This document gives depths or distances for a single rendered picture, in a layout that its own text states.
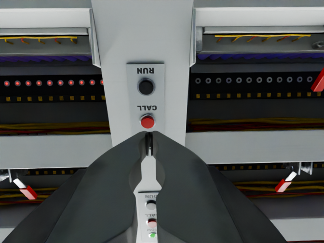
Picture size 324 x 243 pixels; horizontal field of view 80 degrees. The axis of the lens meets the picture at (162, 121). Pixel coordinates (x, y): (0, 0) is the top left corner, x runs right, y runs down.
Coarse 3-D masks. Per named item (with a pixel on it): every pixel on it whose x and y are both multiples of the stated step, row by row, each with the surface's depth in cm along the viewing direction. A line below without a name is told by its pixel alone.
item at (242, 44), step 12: (204, 36) 26; (216, 36) 24; (228, 36) 24; (240, 36) 24; (252, 36) 26; (264, 36) 24; (276, 36) 25; (288, 36) 25; (300, 36) 25; (312, 36) 26; (204, 48) 26; (216, 48) 26; (228, 48) 26; (240, 48) 26; (252, 48) 26; (264, 48) 26; (276, 48) 26; (288, 48) 26; (300, 48) 26; (312, 48) 27
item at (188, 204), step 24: (168, 144) 11; (168, 168) 9; (192, 168) 9; (168, 192) 8; (192, 192) 8; (216, 192) 8; (168, 216) 7; (192, 216) 7; (216, 216) 7; (168, 240) 7; (192, 240) 6; (216, 240) 6; (240, 240) 6
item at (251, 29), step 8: (208, 32) 24; (216, 32) 24; (224, 32) 24; (232, 32) 24; (240, 32) 24; (248, 32) 24; (256, 32) 24; (264, 32) 24; (272, 32) 24; (280, 32) 24; (288, 32) 24; (296, 32) 24; (304, 32) 24; (312, 32) 24
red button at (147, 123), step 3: (144, 117) 23; (147, 117) 23; (150, 117) 23; (141, 120) 23; (144, 120) 23; (147, 120) 23; (150, 120) 23; (153, 120) 23; (141, 123) 23; (144, 123) 23; (147, 123) 23; (150, 123) 23; (153, 123) 23; (144, 126) 23; (147, 126) 23; (150, 126) 23
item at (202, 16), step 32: (224, 0) 18; (256, 0) 18; (288, 0) 18; (320, 0) 19; (192, 32) 19; (320, 32) 26; (192, 64) 20; (224, 64) 38; (256, 64) 38; (288, 64) 38; (320, 64) 38
